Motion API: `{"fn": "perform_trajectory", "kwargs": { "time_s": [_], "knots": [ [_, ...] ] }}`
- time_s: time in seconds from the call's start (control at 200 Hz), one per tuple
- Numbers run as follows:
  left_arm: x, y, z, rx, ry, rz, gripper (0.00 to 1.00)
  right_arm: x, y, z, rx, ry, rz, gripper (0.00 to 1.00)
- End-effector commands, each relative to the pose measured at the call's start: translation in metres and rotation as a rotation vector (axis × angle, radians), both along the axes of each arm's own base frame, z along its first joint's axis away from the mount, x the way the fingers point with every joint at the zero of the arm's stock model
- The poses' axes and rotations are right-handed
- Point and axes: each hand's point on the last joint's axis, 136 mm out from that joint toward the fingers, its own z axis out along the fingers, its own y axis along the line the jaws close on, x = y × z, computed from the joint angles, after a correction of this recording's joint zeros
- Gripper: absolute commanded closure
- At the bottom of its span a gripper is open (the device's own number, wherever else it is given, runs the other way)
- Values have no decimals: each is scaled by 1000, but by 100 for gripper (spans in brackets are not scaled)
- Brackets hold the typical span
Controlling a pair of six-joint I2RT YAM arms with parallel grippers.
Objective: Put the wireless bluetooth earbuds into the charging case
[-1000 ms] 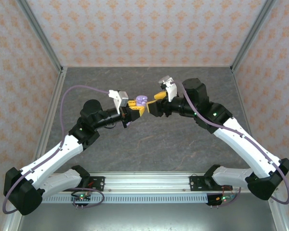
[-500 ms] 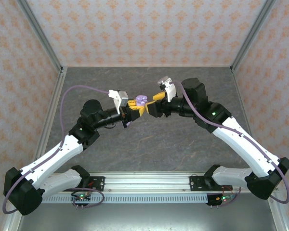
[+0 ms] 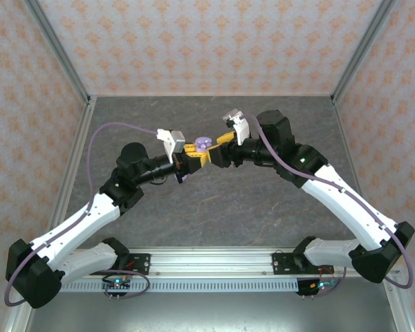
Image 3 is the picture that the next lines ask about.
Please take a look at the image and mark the purple earbud charging case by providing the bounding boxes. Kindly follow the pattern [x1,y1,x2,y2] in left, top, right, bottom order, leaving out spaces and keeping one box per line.
[194,135,214,152]

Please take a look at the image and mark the small circuit board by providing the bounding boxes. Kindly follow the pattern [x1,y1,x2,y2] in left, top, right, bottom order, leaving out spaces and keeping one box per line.
[297,279,340,297]
[102,276,131,295]

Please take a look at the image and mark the grey metal sheet panel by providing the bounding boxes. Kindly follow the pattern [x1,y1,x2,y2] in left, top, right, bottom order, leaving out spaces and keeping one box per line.
[24,290,402,332]

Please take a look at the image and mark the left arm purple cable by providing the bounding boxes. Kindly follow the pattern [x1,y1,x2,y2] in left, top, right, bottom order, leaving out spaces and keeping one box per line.
[3,122,160,308]

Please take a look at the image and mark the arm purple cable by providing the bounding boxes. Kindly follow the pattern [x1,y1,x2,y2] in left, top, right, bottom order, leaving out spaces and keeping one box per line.
[243,113,414,288]
[3,122,160,308]

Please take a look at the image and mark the aluminium table edge rail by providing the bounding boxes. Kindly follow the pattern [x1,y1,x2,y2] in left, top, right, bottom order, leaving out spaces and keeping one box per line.
[39,96,98,250]

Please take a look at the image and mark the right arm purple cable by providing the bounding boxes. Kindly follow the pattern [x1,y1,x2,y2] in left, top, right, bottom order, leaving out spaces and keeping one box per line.
[243,113,414,288]

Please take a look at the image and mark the wide aluminium base rail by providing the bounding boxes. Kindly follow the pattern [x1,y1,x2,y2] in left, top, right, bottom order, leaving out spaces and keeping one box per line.
[27,246,400,277]

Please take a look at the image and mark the thin purple wire loop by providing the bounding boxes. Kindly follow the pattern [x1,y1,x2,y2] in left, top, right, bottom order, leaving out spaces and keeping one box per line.
[311,264,349,298]
[102,269,152,301]

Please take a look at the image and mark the slotted white cable duct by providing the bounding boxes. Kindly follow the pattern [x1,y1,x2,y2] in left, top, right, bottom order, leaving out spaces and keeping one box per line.
[60,278,333,294]

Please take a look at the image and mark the aluminium frame post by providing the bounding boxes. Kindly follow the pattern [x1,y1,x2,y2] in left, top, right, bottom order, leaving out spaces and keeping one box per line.
[331,0,398,104]
[22,0,93,104]

